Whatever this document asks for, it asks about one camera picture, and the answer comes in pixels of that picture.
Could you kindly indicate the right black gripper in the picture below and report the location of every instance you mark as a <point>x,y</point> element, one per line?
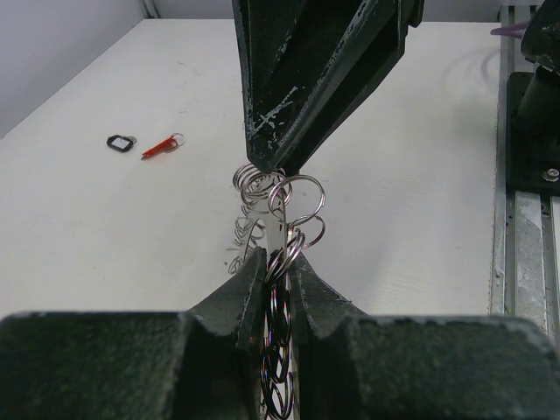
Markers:
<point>367,39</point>

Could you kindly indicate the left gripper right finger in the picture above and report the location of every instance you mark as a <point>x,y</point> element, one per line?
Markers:
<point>351,365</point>

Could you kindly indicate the black white key tag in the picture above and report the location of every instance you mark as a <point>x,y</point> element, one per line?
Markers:
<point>121,143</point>

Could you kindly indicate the metal disc with key rings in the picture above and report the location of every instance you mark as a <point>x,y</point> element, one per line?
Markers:
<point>264,222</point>

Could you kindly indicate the aluminium mounting rail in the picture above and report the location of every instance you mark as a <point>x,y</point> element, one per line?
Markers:
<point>525,277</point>

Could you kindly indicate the red key tag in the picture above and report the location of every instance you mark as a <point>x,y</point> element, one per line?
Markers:
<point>168,145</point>

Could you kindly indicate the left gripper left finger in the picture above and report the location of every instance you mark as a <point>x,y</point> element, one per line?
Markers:
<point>196,364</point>

